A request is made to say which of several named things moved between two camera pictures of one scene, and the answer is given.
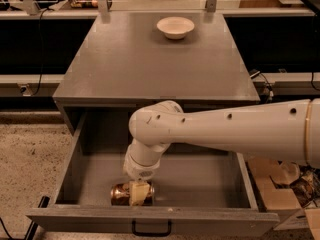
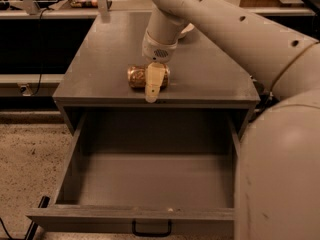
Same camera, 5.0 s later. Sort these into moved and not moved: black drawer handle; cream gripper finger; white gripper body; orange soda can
Moved: cream gripper finger; orange soda can; white gripper body
Not moved: black drawer handle
